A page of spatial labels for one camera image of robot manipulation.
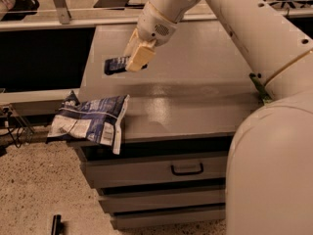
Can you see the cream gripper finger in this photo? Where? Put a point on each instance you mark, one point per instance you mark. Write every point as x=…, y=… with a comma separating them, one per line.
x=143, y=54
x=132, y=43

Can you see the top drawer with black handle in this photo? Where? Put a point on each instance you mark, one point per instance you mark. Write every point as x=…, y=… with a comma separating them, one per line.
x=155, y=170

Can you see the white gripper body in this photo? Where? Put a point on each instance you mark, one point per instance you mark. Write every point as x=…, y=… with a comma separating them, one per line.
x=153, y=28

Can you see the bottom grey drawer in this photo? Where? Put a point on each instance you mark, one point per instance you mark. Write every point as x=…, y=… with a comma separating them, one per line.
x=147, y=219

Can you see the grey drawer cabinet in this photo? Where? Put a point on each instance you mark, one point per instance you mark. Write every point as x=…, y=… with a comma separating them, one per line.
x=190, y=99

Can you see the black object on floor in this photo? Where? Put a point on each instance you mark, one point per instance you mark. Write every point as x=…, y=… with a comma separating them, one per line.
x=57, y=226

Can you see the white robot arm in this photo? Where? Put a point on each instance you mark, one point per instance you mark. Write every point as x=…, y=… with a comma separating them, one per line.
x=269, y=176

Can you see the grey drawer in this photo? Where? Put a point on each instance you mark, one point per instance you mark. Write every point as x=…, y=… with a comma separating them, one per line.
x=163, y=199
x=147, y=219

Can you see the green chip bag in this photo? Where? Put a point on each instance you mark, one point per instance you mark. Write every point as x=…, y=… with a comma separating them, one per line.
x=264, y=96

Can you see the blue rxbar blueberry wrapper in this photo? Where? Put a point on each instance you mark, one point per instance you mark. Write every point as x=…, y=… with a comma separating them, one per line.
x=116, y=65

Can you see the middle grey drawer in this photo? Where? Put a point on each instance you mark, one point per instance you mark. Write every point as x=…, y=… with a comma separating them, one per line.
x=163, y=199

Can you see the black chair at top left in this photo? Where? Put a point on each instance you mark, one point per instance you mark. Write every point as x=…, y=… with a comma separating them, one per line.
x=17, y=10

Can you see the blue chip bag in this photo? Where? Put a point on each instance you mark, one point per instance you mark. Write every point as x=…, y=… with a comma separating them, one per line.
x=97, y=121

